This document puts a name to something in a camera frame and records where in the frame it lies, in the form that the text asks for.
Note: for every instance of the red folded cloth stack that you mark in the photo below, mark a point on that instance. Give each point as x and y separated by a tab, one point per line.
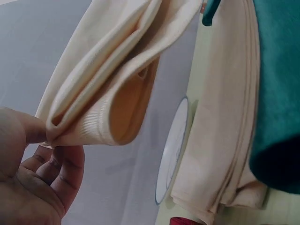
180	221

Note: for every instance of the person's left hand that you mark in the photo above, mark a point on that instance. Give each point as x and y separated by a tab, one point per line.
23	187

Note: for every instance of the champagne satin cloth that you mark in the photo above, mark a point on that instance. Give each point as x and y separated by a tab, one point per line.
93	93

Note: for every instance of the white plate with blue rim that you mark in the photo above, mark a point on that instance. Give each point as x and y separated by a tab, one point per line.
173	150

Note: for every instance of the cream folded cloth stack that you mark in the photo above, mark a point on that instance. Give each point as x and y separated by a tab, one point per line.
222	117

